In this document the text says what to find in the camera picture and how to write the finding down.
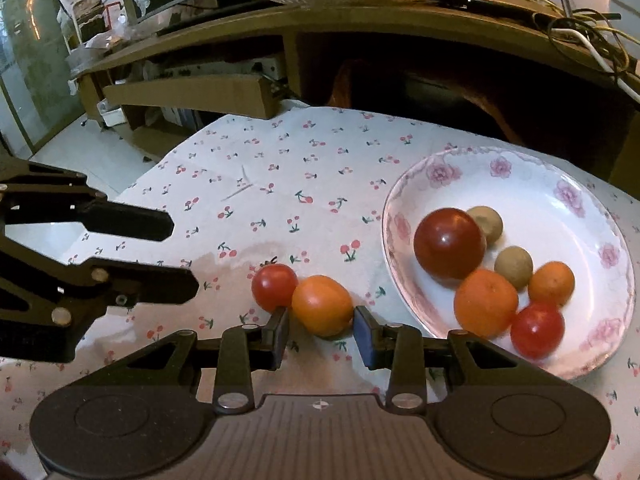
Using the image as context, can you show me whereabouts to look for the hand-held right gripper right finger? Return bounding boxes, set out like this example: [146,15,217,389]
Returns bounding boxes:
[352,305,567,414]

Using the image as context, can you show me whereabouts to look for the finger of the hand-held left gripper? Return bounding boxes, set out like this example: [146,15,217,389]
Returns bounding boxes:
[0,157,175,242]
[0,232,200,329]

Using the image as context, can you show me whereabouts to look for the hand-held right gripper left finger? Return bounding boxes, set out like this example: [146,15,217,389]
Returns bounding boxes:
[75,305,292,414]

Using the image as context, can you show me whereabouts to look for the small red tomato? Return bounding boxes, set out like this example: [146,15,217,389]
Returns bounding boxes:
[251,263,299,313]
[510,301,566,361]

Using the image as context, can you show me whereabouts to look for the small orange tangerine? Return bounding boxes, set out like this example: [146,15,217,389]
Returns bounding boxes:
[291,274,355,338]
[453,268,520,339]
[527,261,576,308]

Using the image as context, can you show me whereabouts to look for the large red tomato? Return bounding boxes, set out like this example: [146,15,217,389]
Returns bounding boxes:
[413,207,487,281]

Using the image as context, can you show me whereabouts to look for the brown kiwi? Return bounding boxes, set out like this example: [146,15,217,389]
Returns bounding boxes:
[466,205,504,247]
[494,245,534,291]

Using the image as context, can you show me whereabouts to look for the white floral plate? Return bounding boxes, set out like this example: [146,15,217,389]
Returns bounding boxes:
[381,146,636,381]

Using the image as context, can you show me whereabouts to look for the brown cardboard box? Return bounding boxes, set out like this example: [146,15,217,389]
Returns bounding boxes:
[102,73,279,120]

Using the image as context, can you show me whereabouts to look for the cherry print tablecloth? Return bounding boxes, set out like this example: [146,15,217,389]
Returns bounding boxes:
[0,105,640,480]

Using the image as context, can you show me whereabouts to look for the clear plastic bag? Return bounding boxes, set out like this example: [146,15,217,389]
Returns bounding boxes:
[65,5,136,76]

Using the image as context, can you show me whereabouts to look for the wooden television stand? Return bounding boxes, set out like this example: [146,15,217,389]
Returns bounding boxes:
[70,0,640,186]

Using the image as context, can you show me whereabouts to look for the black set-top box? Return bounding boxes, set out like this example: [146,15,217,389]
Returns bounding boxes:
[434,0,552,20]

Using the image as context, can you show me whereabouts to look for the white cable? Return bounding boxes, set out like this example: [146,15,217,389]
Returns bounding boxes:
[547,27,640,105]

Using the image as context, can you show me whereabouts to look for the tangled cables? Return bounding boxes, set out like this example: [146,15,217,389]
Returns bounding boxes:
[530,7,640,77]

